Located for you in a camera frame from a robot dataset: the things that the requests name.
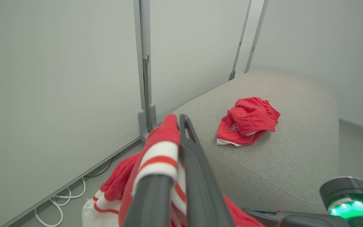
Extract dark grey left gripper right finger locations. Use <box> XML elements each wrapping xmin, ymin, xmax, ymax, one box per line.
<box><xmin>179</xmin><ymin>114</ymin><xmax>236</xmax><ymax>227</ymax></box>

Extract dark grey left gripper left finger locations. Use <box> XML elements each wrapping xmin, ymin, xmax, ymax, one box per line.
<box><xmin>122</xmin><ymin>174</ymin><xmax>172</xmax><ymax>227</ymax></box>

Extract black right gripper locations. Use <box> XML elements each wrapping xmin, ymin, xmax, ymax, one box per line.
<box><xmin>242</xmin><ymin>177</ymin><xmax>363</xmax><ymax>227</ymax></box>

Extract red basketball jersey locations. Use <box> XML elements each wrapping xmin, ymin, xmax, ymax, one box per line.
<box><xmin>93</xmin><ymin>114</ymin><xmax>265</xmax><ymax>227</ymax></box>

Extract red shorts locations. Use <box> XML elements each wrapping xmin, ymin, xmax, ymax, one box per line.
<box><xmin>216</xmin><ymin>97</ymin><xmax>280</xmax><ymax>147</ymax></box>

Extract grey fabric sofa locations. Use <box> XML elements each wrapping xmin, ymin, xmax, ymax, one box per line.
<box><xmin>172</xmin><ymin>69</ymin><xmax>339</xmax><ymax>215</ymax></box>

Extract white cloth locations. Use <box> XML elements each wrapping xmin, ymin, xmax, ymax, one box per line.
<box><xmin>82</xmin><ymin>198</ymin><xmax>120</xmax><ymax>227</ymax></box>

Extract grey partition foot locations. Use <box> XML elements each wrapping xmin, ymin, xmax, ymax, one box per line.
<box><xmin>137</xmin><ymin>109</ymin><xmax>148</xmax><ymax>141</ymax></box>
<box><xmin>150</xmin><ymin>103</ymin><xmax>158</xmax><ymax>131</ymax></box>

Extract thin black cable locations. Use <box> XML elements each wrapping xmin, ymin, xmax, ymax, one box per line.
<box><xmin>84</xmin><ymin>158</ymin><xmax>113</xmax><ymax>178</ymax></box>

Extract grey partition bottom rail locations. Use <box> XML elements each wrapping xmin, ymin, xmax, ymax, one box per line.
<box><xmin>0</xmin><ymin>136</ymin><xmax>142</xmax><ymax>227</ymax></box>

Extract coiled white cable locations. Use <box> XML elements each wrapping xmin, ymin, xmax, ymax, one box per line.
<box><xmin>34</xmin><ymin>177</ymin><xmax>86</xmax><ymax>227</ymax></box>

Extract thin grey partition frame post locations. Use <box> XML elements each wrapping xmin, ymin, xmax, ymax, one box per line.
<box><xmin>245</xmin><ymin>0</ymin><xmax>268</xmax><ymax>73</ymax></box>
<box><xmin>229</xmin><ymin>0</ymin><xmax>252</xmax><ymax>81</ymax></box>

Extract grey partition upright post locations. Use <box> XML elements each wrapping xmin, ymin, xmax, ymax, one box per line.
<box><xmin>133</xmin><ymin>0</ymin><xmax>152</xmax><ymax>126</ymax></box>

